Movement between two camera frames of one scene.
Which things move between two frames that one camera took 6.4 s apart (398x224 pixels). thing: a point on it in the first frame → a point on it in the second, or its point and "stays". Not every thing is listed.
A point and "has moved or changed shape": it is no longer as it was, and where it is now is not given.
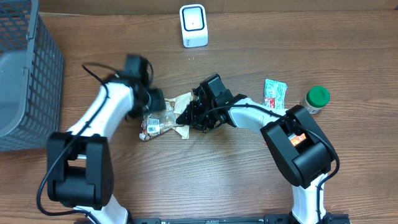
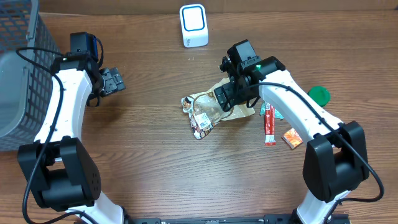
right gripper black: [193, 109] → [222, 97]
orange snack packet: [295, 139] stays
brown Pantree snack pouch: [157, 122] has moved or changed shape
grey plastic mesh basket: [32, 77] stays
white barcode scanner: [193, 18] stays
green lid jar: [316, 98] stays
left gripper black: [158, 101] → [112, 81]
